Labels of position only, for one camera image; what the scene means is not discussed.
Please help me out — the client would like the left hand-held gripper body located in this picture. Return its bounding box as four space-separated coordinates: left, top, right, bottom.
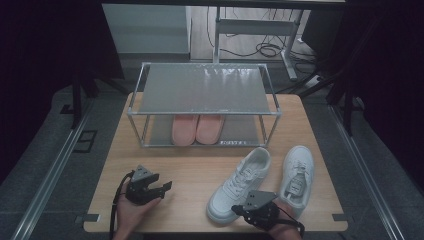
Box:
124 164 161 206

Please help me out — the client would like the dark curtain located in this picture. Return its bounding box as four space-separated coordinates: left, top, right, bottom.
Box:
0 0 124 184
343 0 424 188

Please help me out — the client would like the grey cabinet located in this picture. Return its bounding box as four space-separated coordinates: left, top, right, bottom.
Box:
101 3 193 54

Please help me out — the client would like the grey metal shoe rack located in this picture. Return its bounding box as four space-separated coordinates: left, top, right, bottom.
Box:
126 61 283 148

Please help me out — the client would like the person's left hand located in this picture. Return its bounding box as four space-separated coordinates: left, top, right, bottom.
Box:
113 184 163 240

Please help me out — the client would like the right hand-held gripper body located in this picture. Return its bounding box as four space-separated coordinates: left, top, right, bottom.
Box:
244 189 279 232

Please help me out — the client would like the white power strip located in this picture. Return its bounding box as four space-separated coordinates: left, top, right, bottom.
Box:
301 74 326 89

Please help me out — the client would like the pink slipper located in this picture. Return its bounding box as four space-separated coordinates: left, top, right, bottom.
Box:
170 114 200 147
195 114 226 145

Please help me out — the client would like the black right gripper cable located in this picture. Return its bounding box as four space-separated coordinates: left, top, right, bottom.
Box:
274 201 306 238

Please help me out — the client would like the white desk frame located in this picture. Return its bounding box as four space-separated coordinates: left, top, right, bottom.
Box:
213 6 299 81

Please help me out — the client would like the white sneaker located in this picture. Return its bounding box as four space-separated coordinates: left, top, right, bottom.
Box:
205 146 273 225
279 144 316 219

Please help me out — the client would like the black stand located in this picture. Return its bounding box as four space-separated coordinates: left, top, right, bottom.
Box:
59 66 131 129
276 16 368 136

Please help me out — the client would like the dark box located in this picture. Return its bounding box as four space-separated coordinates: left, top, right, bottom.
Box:
301 9 348 61

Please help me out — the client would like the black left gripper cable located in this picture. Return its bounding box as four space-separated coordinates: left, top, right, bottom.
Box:
109 170 136 240

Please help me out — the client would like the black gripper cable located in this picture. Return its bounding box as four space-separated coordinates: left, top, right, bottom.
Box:
274 201 306 238
109 170 136 240

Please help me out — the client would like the grey floor rail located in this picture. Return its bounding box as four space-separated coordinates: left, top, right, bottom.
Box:
9 99 94 240
328 103 404 240

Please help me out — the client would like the person's right hand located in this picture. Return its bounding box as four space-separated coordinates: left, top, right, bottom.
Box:
266 206 303 240

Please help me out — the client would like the tangle of black floor cables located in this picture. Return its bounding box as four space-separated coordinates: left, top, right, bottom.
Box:
206 6 318 64

